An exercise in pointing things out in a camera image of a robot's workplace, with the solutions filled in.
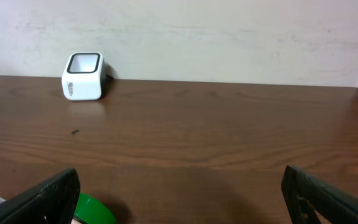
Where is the green lid jar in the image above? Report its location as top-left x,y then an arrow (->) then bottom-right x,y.
71,193 -> 117,224

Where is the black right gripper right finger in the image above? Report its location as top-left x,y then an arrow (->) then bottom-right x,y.
281,166 -> 358,223

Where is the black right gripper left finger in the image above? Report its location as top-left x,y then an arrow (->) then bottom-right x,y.
0,168 -> 80,224

